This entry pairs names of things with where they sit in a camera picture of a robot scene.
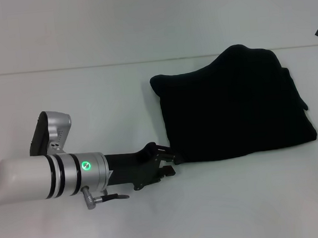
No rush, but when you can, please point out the left arm cable with plug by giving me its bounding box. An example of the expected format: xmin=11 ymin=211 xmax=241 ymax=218
xmin=80 ymin=182 xmax=132 ymax=211

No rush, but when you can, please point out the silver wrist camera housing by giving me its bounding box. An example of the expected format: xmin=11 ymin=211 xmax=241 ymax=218
xmin=26 ymin=108 xmax=75 ymax=159

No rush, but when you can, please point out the black shirt with FREE print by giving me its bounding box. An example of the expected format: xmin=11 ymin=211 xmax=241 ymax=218
xmin=146 ymin=37 xmax=318 ymax=168

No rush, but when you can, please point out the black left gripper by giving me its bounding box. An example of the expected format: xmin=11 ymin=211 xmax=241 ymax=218
xmin=103 ymin=139 xmax=184 ymax=194

